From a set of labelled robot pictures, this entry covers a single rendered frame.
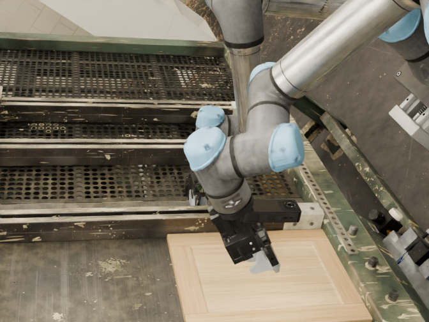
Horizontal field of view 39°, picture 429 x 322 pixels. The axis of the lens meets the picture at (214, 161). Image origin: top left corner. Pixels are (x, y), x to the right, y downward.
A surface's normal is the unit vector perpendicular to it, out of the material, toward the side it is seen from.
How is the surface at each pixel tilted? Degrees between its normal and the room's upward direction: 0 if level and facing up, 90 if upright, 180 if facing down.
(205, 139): 28
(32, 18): 90
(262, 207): 59
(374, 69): 0
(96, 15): 90
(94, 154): 90
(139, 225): 90
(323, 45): 46
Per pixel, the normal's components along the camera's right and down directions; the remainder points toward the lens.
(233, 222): 0.19, 0.54
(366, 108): -0.76, -0.44
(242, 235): -0.38, -0.73
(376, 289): 0.12, -0.84
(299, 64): -0.62, 0.27
